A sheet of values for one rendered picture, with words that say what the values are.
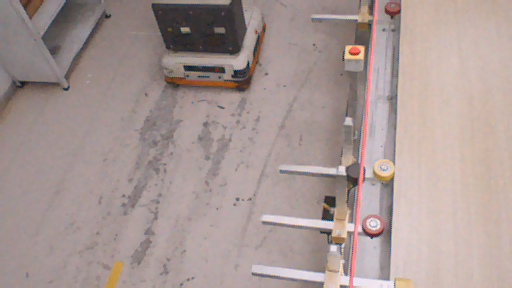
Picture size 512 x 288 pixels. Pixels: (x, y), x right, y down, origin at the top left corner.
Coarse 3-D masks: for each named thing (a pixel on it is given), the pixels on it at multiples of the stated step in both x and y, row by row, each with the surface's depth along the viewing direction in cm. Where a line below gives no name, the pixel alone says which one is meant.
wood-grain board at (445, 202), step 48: (432, 0) 251; (480, 0) 247; (432, 48) 230; (480, 48) 226; (432, 96) 213; (480, 96) 209; (432, 144) 197; (480, 144) 194; (432, 192) 184; (480, 192) 182; (432, 240) 173; (480, 240) 170
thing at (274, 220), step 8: (264, 216) 192; (272, 216) 191; (280, 216) 191; (264, 224) 193; (272, 224) 191; (280, 224) 190; (288, 224) 189; (296, 224) 188; (304, 224) 187; (312, 224) 187; (320, 224) 187; (328, 224) 186; (352, 224) 185; (352, 232) 184; (360, 232) 183
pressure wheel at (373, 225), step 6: (366, 216) 181; (372, 216) 181; (378, 216) 180; (366, 222) 180; (372, 222) 179; (378, 222) 179; (384, 222) 179; (366, 228) 178; (372, 228) 178; (378, 228) 177; (366, 234) 179; (372, 234) 177; (378, 234) 177
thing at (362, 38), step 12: (360, 0) 290; (372, 0) 289; (360, 36) 271; (360, 72) 254; (360, 84) 249; (348, 96) 246; (360, 96) 244; (348, 108) 241; (360, 108) 240; (360, 120) 235; (360, 132) 231; (348, 204) 208; (348, 240) 198; (348, 252) 196; (348, 264) 193
